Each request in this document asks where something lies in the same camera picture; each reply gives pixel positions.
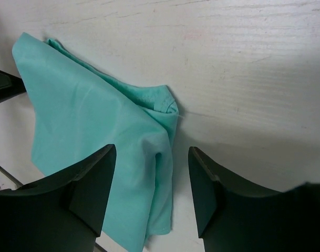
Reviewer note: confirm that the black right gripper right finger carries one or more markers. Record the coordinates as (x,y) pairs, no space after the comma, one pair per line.
(235,214)

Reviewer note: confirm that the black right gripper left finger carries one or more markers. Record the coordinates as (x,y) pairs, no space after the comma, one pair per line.
(54,204)

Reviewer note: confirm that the teal t shirt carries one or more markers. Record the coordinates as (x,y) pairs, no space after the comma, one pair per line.
(78,110)

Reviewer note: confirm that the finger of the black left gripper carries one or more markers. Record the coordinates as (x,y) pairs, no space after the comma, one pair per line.
(10,86)

